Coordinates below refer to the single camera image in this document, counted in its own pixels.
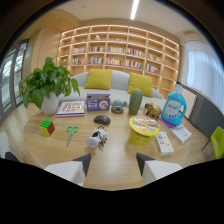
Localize colourful flat book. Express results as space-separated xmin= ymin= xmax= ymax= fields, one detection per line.
xmin=55 ymin=100 xmax=86 ymax=119

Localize green potted plant white pot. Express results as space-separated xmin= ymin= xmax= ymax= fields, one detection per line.
xmin=18 ymin=56 xmax=81 ymax=116

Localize golden elephant figurine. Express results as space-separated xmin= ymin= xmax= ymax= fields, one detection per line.
xmin=143 ymin=102 xmax=163 ymax=121

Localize yellow cushion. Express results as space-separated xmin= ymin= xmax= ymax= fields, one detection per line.
xmin=127 ymin=72 xmax=154 ymax=98
xmin=83 ymin=68 xmax=113 ymax=91

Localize white book purple cover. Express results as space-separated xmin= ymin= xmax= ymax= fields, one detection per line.
xmin=158 ymin=117 xmax=193 ymax=145

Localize lime green chair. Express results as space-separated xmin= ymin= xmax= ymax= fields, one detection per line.
xmin=201 ymin=125 xmax=224 ymax=160

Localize dark framed glass door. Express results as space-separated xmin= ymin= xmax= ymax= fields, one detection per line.
xmin=0 ymin=38 xmax=30 ymax=125

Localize white window curtain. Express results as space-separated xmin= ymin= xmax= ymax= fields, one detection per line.
xmin=185 ymin=41 xmax=224 ymax=114

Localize tall green cactus ornament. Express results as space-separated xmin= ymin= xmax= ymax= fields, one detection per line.
xmin=128 ymin=88 xmax=144 ymax=117

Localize small white carton box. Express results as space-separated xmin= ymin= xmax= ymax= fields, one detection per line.
xmin=155 ymin=131 xmax=175 ymax=157

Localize blue detergent bottle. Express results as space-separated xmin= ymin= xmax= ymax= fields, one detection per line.
xmin=161 ymin=83 xmax=188 ymax=127

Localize ceiling strip light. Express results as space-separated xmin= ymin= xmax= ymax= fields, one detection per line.
xmin=129 ymin=0 xmax=141 ymax=21

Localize black computer mouse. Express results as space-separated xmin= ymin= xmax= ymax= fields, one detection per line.
xmin=93 ymin=114 xmax=112 ymax=126

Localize small teal cactus figurine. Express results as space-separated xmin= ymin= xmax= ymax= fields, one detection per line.
xmin=110 ymin=99 xmax=128 ymax=115

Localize wooden wall bookshelf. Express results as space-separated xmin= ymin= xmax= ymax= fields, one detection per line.
xmin=55 ymin=23 xmax=181 ymax=100

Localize yellow instant noodle cup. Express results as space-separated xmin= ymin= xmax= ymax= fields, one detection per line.
xmin=128 ymin=114 xmax=161 ymax=148

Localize white radiator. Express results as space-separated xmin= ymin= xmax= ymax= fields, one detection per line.
xmin=180 ymin=87 xmax=198 ymax=120

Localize purple pen box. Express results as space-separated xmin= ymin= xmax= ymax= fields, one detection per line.
xmin=85 ymin=93 xmax=112 ymax=113

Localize grey sofa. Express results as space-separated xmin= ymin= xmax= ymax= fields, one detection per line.
xmin=57 ymin=70 xmax=166 ymax=110

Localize green handled scissors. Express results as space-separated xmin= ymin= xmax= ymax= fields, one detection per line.
xmin=65 ymin=125 xmax=80 ymax=149

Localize colourful puzzle cube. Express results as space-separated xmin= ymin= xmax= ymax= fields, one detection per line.
xmin=40 ymin=119 xmax=56 ymax=137

